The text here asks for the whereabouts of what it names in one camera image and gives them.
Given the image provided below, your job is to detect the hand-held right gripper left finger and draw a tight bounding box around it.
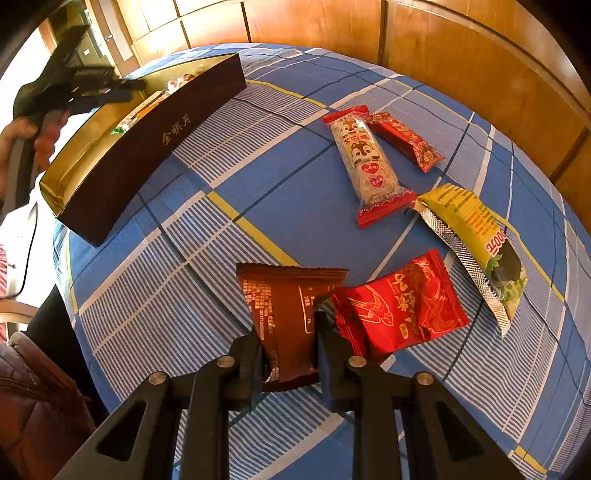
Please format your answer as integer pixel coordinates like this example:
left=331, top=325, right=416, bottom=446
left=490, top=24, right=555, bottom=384
left=54, top=330, right=271, bottom=480

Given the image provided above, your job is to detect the red gold-print snack packet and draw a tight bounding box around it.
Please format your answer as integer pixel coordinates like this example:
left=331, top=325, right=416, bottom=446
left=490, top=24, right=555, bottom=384
left=330, top=249, right=471, bottom=365

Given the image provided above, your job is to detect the yellow green snack packet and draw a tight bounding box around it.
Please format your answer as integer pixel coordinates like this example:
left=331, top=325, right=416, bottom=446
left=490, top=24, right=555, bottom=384
left=412, top=183, right=528, bottom=337

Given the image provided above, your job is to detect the wooden wardrobe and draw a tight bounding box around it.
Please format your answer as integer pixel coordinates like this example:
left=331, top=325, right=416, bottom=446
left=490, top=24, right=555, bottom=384
left=113, top=0, right=591, bottom=217

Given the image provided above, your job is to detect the squirrel print sesame bar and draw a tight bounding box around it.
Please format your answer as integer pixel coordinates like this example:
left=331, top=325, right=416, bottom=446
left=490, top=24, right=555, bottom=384
left=322, top=104, right=419, bottom=229

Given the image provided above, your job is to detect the red patterned snack bar packet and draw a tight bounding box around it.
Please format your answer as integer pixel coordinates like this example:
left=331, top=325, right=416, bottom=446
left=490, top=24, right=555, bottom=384
left=365, top=112, right=445, bottom=174

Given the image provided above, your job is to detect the brown quilted jacket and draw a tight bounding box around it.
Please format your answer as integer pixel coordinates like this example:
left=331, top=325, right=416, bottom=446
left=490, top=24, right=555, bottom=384
left=0, top=331, right=95, bottom=480

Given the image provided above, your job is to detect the dark cloth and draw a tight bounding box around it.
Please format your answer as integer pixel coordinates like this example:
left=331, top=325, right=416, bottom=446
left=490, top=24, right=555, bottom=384
left=25, top=286, right=107, bottom=411

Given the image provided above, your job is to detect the clear cracker packet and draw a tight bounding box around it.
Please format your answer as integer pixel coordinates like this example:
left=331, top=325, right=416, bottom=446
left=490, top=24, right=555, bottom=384
left=111, top=91, right=167, bottom=136

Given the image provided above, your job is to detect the white pink candy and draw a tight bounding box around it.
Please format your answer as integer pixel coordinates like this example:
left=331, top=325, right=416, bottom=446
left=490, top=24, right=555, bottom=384
left=166, top=74, right=197, bottom=93

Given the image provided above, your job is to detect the person's left hand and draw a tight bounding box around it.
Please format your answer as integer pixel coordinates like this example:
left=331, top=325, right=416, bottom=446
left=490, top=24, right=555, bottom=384
left=0, top=113, right=64, bottom=168

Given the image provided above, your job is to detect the wooden door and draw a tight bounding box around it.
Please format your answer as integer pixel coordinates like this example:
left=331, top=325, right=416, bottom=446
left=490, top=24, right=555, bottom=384
left=39, top=0, right=139, bottom=77

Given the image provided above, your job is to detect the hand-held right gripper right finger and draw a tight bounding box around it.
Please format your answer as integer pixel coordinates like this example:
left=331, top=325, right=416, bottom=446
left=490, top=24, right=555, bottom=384
left=314, top=311, right=525, bottom=480

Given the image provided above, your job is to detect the dark brown tin box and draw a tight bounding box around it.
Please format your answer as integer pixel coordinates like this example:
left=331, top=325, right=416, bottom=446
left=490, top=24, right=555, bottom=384
left=38, top=52, right=247, bottom=247

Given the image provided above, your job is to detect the red-brown snack packet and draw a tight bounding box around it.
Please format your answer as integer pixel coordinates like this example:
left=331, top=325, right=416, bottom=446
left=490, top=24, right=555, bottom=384
left=235, top=263, right=349, bottom=393

